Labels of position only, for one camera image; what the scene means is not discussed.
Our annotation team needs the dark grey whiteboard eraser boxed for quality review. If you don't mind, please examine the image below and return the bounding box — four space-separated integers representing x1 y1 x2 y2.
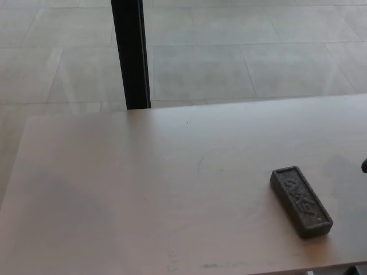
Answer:
270 166 334 239

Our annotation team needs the black vertical metal post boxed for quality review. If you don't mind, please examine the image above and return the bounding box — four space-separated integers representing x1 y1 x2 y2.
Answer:
110 0 152 111

